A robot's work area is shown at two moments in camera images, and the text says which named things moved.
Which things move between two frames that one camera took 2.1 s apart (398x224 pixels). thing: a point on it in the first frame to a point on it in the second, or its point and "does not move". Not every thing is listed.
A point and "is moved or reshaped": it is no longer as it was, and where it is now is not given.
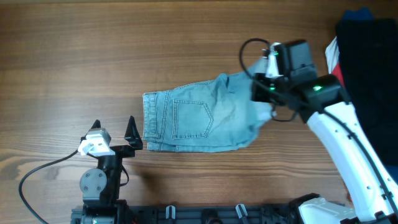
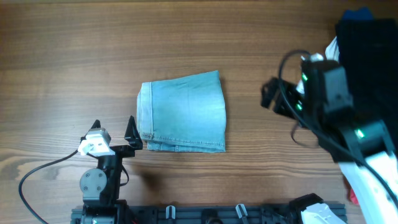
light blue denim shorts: [210, 116] is moved or reshaped
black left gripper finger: [132, 135] does not move
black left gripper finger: [96, 124] does not move
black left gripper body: [119, 150] does not move
